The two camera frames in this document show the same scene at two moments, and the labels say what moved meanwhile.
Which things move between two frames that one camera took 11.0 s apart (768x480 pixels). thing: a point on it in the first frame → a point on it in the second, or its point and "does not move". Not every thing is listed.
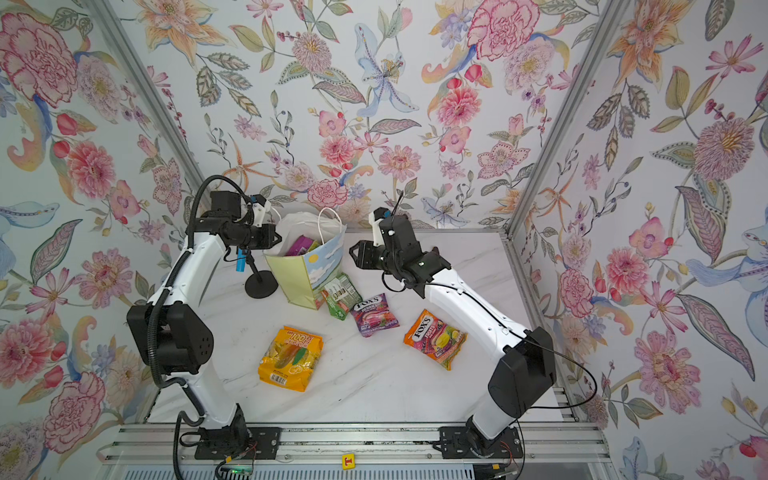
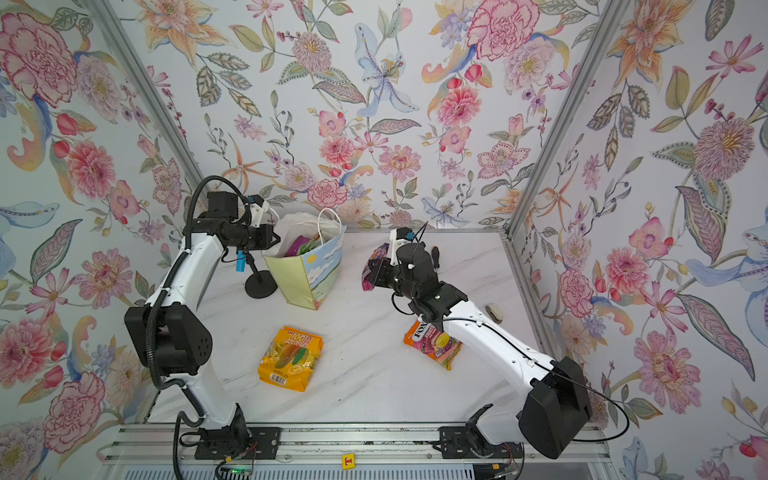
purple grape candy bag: [300, 246] does not move
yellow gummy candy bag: [290, 358] does not move
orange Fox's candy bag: [434, 339] does not move
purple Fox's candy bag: [374, 314] → [367, 277]
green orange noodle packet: [341, 296] → [314, 243]
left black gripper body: [254, 238] does not move
